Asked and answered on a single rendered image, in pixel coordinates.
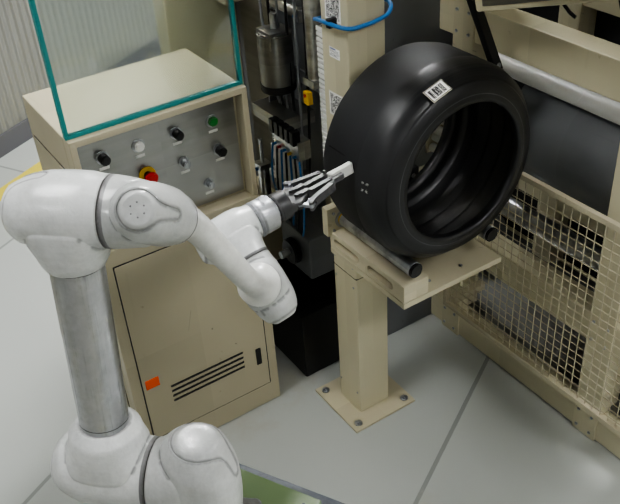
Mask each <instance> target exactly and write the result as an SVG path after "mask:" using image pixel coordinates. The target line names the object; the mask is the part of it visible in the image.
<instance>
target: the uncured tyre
mask: <svg viewBox="0 0 620 504"><path fill-rule="evenodd" d="M440 79H442V80H443V81H444V82H445V83H446V84H448V85H449V86H450V87H451V88H452V90H451V91H449V92H448V93H447V94H445V95H444V96H443V97H441V98H440V99H439V100H438V101H436V102H435V103H433V102H432V101H431V100H430V99H429V98H428V97H427V96H426V95H424V94H423V92H424V91H425V90H427V89H428V88H429V87H431V86H432V85H433V84H435V83H436V82H437V81H439V80H440ZM443 121H444V127H443V131H442V134H441V137H440V140H439V142H438V144H437V147H436V149H435V151H434V152H433V154H432V156H431V157H430V159H429V160H428V162H427V163H426V165H425V166H424V167H423V168H422V169H421V170H420V172H419V173H418V174H417V175H416V176H414V177H413V178H412V179H411V180H410V181H409V179H410V175H411V172H412V169H413V166H414V163H415V161H416V159H417V157H418V155H419V153H420V151H421V149H422V147H423V146H424V144H425V143H426V141H427V140H428V138H429V137H430V136H431V134H432V133H433V132H434V131H435V130H436V128H437V127H438V126H439V125H440V124H441V123H442V122H443ZM529 140H530V128H529V117H528V109H527V104H526V101H525V98H524V95H523V93H522V91H521V89H520V87H519V86H518V84H517V83H516V82H515V80H514V79H513V78H512V77H511V76H510V75H509V74H508V73H507V72H505V71H504V70H503V69H502V68H501V67H499V66H497V65H496V64H493V63H491V62H489V61H486V60H484V59H482V58H479V57H477V56H475V55H472V54H470V53H468V52H465V51H463V50H461V49H458V48H456V47H454V46H451V45H449V44H445V43H440V42H415V43H410V44H406V45H403V46H400V47H398V48H395V49H393V50H391V51H389V52H388V53H386V54H384V55H383V56H381V57H380V58H378V59H377V60H376V61H374V62H373V63H372V64H371V65H370V66H368V67H367V68H366V69H365V70H364V71H363V72H362V73H361V74H360V75H359V76H358V78H357V79H356V80H355V81H354V82H353V84H352V85H351V86H350V88H349V89H348V91H347V92H346V94H345V95H344V97H343V98H342V100H341V102H340V104H339V105H338V107H337V110H336V112H335V114H334V116H333V119H332V121H331V124H330V127H329V130H328V134H327V138H326V142H325V148H324V160H323V166H324V170H326V173H327V172H329V171H331V170H332V169H334V168H337V167H339V166H341V165H342V164H344V163H346V162H348V161H350V162H351V163H352V164H353V170H354V173H352V174H350V175H348V176H347V177H345V178H344V179H343V180H341V181H339V182H337V183H336V184H335V186H336V190H335V191H334V192H333V193H332V194H331V195H330V197H331V199H332V200H333V202H334V204H335V205H336V207H337V208H338V210H339V211H340V213H341V214H342V215H343V216H344V217H345V218H346V219H347V220H348V221H349V222H351V223H352V224H353V225H355V226H356V227H358V228H359V229H360V230H362V229H363V230H364V231H366V232H367V233H368V234H367V235H368V236H370V237H371V238H372V239H374V240H375V241H377V242H378V243H379V244H381V245H382V246H383V247H385V248H386V249H388V250H390V251H392V252H394V253H397V254H400V255H404V256H407V257H412V258H427V257H433V256H437V255H440V254H443V253H446V252H448V251H450V250H453V249H455V248H458V247H460V246H462V245H464V244H465V243H467V242H469V241H470V240H472V239H473V238H474V237H476V236H477V235H478V234H480V233H481V232H482V231H483V230H484V229H485V228H486V227H487V226H488V225H489V224H490V223H491V222H492V221H493V220H494V219H495V218H496V217H497V216H498V214H499V213H500V212H501V211H502V209H503V208H504V206H505V205H506V203H507V202H508V200H509V199H510V197H511V195H512V194H513V192H514V190H515V188H516V186H517V184H518V182H519V180H520V177H521V175H522V172H523V169H524V166H525V163H526V159H527V154H528V149H529ZM329 145H330V146H332V147H333V148H335V149H336V150H338V151H340V152H341V153H343V154H344V155H345V156H343V155H342V154H340V153H339V152H337V151H336V150H334V149H333V148H331V147H329ZM361 179H363V180H365V181H367V182H370V186H369V196H367V195H365V194H362V193H361V192H360V184H361ZM361 228H362V229H361ZM363 230H362V231H363ZM364 231H363V232H364ZM364 233H365V232H364Z"/></svg>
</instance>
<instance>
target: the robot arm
mask: <svg viewBox="0 0 620 504"><path fill-rule="evenodd" d="M322 172H323V173H320V171H316V172H313V173H311V174H308V175H305V176H303V177H300V178H297V179H294V180H291V181H285V182H283V185H284V189H283V190H277V191H275V192H273V193H271V194H269V195H268V196H266V195H262V196H260V197H258V198H256V199H254V200H252V201H250V202H248V203H246V204H245V205H243V206H240V207H236V208H232V209H230V210H227V211H225V212H223V213H222V214H220V215H218V216H216V217H215V218H213V219H212V220H210V219H209V218H208V217H207V216H206V215H205V214H203V213H202V212H201V211H200V210H199V209H198V208H197V207H196V205H195V204H194V202H193V201H192V200H191V199H190V198H189V197H188V196H186V195H185V194H184V193H183V192H182V191H181V190H179V189H177V188H175V187H172V186H170V185H167V184H163V183H159V182H154V181H149V180H145V179H141V178H137V177H132V176H127V175H120V174H111V173H103V172H99V171H94V170H77V169H53V170H44V171H39V172H34V173H31V174H28V175H26V176H24V177H22V178H21V179H19V180H17V181H15V182H13V183H11V184H10V185H8V187H7V188H6V190H5V191H4V193H3V196H2V199H1V204H0V216H1V221H2V224H3V225H4V228H5V230H6V232H7V233H8V234H9V235H10V236H11V237H12V238H14V239H15V240H16V241H18V242H19V243H22V244H26V246H27V247H28V249H29V250H30V251H31V253H32V254H33V255H34V257H35V258H36V259H37V261H38V263H39V265H40V266H41V267H42V268H43V269H44V270H45V271H46V272H47V273H48V274H49V276H50V281H51V286H52V291H53V296H54V301H55V306H56V311H57V316H58V321H59V326H60V332H61V336H62V339H63V344H64V350H65V355H66V360H67V365H68V370H69V375H70V380H71V385H72V390H73V395H74V400H75V405H76V410H77V415H78V416H77V417H76V419H75V420H74V421H73V423H72V424H71V426H70V428H69V431H67V432H66V433H65V434H64V435H63V436H62V437H61V438H60V439H59V440H58V442H57V443H56V446H55V448H54V450H53V453H52V456H51V462H50V471H51V476H52V478H53V480H54V482H55V484H56V486H57V487H58V489H60V490H61V491H62V492H63V493H65V494H66V495H68V496H69V497H71V498H73V499H75V500H77V501H80V502H83V503H86V504H262V503H261V501H260V500H259V499H257V498H245V497H243V484H242V476H241V470H240V465H239V461H238V458H237V455H236V453H235V450H234V448H233V446H232V444H231V443H230V441H229V440H228V438H227V437H226V436H225V435H224V433H223V432H222V431H220V430H219V429H218V428H217V427H215V426H213V425H211V424H207V423H202V422H192V423H187V424H184V425H181V426H179V427H177V428H175V429H174V430H172V431H171V432H169V433H168V434H167V435H164V436H155V435H150V432H149V430H148V428H147V427H146V425H145V424H144V422H143V421H142V418H141V416H140V415H139V414H138V412H136V411H135V410H134V409H132V408H130V407H129V406H128V404H127V398H126V392H125V385H124V379H123V373H122V366H121V360H120V354H119V347H118V341H117V335H116V328H115V322H114V316H113V309H112V303H111V297H110V290H109V284H108V278H107V272H106V265H105V264H106V262H107V260H108V258H109V256H110V252H111V249H128V248H144V247H149V246H158V247H168V246H172V245H177V244H181V243H183V242H185V241H188V242H190V243H191V244H192V245H193V246H194V247H195V248H196V250H197V252H198V254H199V256H200V258H201V259H202V261H203V262H204V263H206V264H211V265H215V266H216V267H217V268H218V269H219V270H220V271H221V272H222V273H223V274H224V275H225V276H226V277H227V278H228V279H229V280H230V281H231V282H232V283H234V284H235V285H236V286H237V290H238V293H239V295H240V297H241V298H242V299H243V300H244V301H245V302H246V303H247V304H248V306H249V307H250V308H251V309H252V310H253V311H255V313H256V314H257V315H258V316H259V317H260V318H261V319H263V320H264V321H266V322H267V323H269V324H279V323H281V322H282V321H284V320H285V319H287V318H288V317H290V316H291V315H292V314H294V313H295V311H296V307H297V298H296V294H295V291H294V288H293V286H292V284H291V282H290V281H289V279H288V277H287V275H286V274H285V272H284V271H283V269H282V267H281V266H280V265H279V263H278V262H277V260H276V259H275V258H274V257H273V256H272V254H271V253H270V252H269V250H268V249H267V247H266V245H265V243H264V241H263V238H262V237H264V236H266V235H267V234H269V233H271V232H273V231H274V230H276V229H278V228H280V227H281V225H282V223H283V222H284V221H286V220H288V219H290V218H292V217H293V216H294V214H295V212H296V211H298V210H302V209H303V208H304V207H305V208H310V211H314V210H315V208H316V207H317V205H318V204H320V203H321V202H322V201H323V200H325V199H326V198H327V197H328V196H329V195H331V194H332V193H333V192H334V191H335V190H336V186H335V184H336V183H337V182H339V181H341V180H343V179H344V178H345V177H347V176H348V175H350V174H352V173H354V170H353V164H352V163H351V162H350V161H348V162H346V163H344V164H342V165H341V166H339V167H337V168H334V169H332V170H331V171H329V172H327V173H326V170H322Z"/></svg>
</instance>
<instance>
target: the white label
mask: <svg viewBox="0 0 620 504"><path fill-rule="evenodd" d="M451 90H452V88H451V87H450V86H449V85H448V84H446V83H445V82H444V81H443V80H442V79H440V80H439V81H437V82H436V83H435V84H433V85H432V86H431V87H429V88H428V89H427V90H425V91H424V92H423V94H424V95H426V96H427V97H428V98H429V99H430V100H431V101H432V102H433V103H435V102H436V101H438V100H439V99H440V98H441V97H443V96H444V95H445V94H447V93H448V92H449V91H451Z"/></svg>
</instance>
